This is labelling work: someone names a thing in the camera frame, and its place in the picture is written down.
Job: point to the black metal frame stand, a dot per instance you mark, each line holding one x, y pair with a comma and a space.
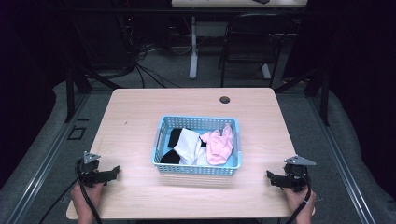
74, 90
323, 93

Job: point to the black folding chair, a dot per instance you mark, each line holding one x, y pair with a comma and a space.
255, 46

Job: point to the person's left hand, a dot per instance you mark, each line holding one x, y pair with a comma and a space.
85, 196

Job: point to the person's right hand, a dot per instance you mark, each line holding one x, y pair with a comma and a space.
300, 200

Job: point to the black sock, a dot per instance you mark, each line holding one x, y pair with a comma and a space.
171, 158
175, 137

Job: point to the white sock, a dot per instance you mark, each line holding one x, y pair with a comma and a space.
188, 146
203, 157

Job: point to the white background desk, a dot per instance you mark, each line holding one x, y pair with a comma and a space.
194, 46

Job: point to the aluminium floor rail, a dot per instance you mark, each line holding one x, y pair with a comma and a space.
339, 155
46, 161

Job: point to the light blue plastic basket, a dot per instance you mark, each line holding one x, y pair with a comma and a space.
162, 168

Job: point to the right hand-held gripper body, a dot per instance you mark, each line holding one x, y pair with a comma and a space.
295, 177

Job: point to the pink sock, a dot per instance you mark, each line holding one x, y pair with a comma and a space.
219, 149

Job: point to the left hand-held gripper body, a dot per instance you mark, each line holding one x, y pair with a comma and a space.
90, 174

